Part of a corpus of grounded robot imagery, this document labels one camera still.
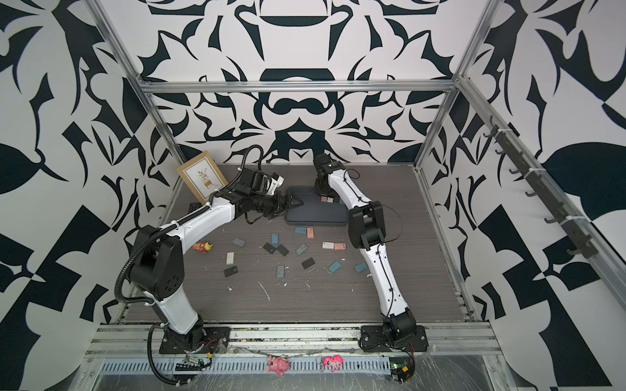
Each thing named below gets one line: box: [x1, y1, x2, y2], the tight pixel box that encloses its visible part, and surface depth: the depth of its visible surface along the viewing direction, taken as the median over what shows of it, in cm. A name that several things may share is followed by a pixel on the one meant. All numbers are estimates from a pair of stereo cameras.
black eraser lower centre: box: [301, 257, 316, 270], surface depth 93 cm
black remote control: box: [187, 202, 203, 215], surface depth 104 cm
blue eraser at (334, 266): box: [327, 259, 343, 274], surface depth 91 cm
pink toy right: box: [321, 355, 344, 374], surface depth 72 cm
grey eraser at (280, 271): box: [276, 264, 285, 279], surface depth 89 cm
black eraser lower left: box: [223, 265, 239, 277], surface depth 89 cm
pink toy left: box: [266, 355, 291, 378], surface depth 70 cm
